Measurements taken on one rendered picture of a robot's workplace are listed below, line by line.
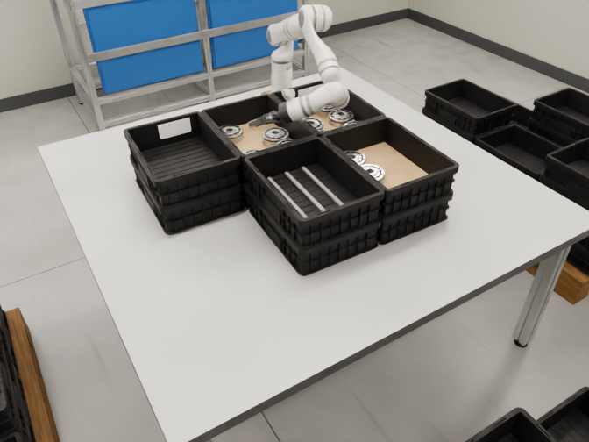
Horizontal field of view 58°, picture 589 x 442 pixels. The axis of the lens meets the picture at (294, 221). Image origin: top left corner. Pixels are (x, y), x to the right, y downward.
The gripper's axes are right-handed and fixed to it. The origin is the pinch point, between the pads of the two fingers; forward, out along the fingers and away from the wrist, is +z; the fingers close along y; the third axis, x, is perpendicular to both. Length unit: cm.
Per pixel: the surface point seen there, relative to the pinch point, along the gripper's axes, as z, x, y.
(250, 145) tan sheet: 9.1, -6.3, 10.8
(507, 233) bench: -72, -62, 10
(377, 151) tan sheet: -35.2, -22.9, 20.5
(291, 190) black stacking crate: -9.2, -25.8, -10.3
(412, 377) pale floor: -22, -116, 24
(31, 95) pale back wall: 237, 88, 162
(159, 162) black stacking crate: 37.2, -2.6, -9.2
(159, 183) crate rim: 23.6, -10.3, -34.3
